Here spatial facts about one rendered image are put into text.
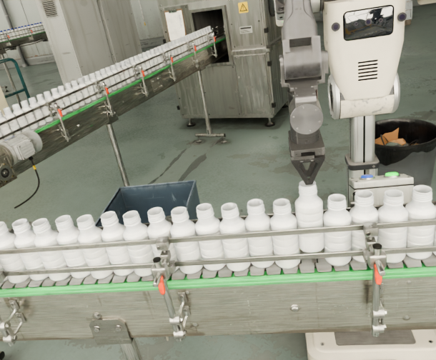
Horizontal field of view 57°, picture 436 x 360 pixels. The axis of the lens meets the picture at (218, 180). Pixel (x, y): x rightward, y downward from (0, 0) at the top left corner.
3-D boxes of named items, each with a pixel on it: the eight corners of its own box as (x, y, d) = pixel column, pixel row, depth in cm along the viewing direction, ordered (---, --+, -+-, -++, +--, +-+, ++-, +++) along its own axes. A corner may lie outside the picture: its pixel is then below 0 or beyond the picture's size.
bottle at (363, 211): (378, 264, 90) (380, 201, 82) (349, 263, 91) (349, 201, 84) (376, 248, 95) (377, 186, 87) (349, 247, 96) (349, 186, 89)
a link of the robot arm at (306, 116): (326, 47, 74) (278, 53, 76) (334, 63, 64) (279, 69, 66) (327, 108, 80) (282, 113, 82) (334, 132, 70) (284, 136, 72)
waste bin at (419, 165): (366, 243, 252) (367, 150, 223) (352, 206, 291) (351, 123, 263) (444, 238, 244) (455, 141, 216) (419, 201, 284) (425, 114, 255)
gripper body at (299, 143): (291, 159, 79) (288, 124, 75) (288, 138, 88) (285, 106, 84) (325, 156, 78) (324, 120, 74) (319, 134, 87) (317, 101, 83)
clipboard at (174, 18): (170, 41, 459) (164, 10, 445) (188, 38, 449) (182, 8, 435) (168, 41, 456) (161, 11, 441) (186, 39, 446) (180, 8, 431)
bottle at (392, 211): (377, 263, 90) (379, 200, 82) (376, 247, 95) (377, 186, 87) (407, 265, 88) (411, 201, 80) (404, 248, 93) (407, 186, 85)
